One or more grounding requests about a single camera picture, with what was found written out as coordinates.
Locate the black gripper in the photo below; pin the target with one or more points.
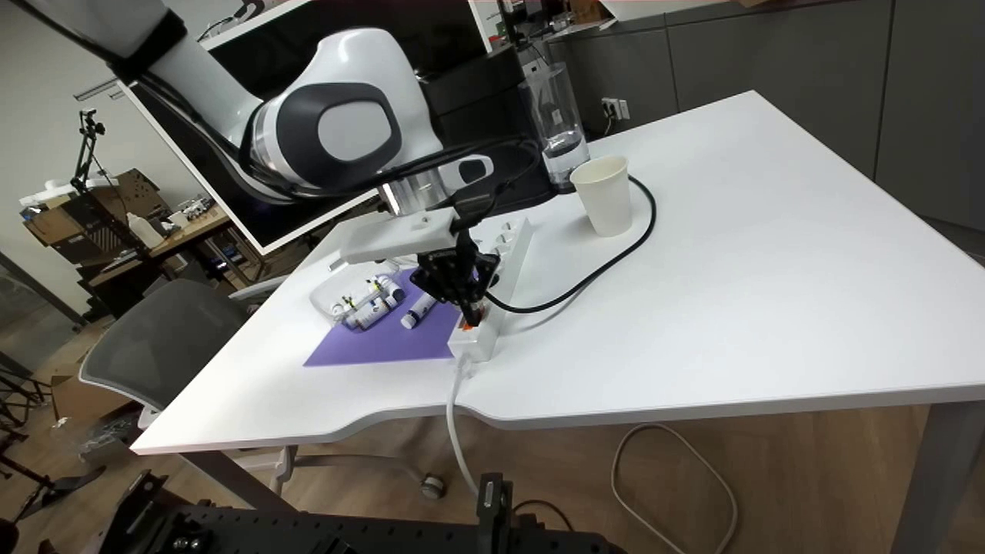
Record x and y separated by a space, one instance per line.
465 238

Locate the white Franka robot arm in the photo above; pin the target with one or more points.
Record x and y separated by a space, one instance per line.
340 71

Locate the white tube black cap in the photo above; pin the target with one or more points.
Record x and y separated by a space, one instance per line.
368 299
348 301
415 311

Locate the purple mat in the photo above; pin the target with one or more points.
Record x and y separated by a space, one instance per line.
380 347

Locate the white paper cup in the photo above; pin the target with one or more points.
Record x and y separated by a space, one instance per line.
604 202

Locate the black coffee machine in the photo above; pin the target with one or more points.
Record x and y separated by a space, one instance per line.
495 101

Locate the clear water bottle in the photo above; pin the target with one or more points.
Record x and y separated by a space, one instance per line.
557 113

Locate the wooden side desk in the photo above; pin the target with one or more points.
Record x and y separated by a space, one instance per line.
173 241

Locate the grey office chair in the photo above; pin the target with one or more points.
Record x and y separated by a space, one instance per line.
164 339

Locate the grey low cabinet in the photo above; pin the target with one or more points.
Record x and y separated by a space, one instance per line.
801 63

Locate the grey table leg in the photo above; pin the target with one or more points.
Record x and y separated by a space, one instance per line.
939 481

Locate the white wall socket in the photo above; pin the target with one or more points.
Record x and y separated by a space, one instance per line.
615 109

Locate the black camera tripod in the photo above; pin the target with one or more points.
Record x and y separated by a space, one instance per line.
92 141

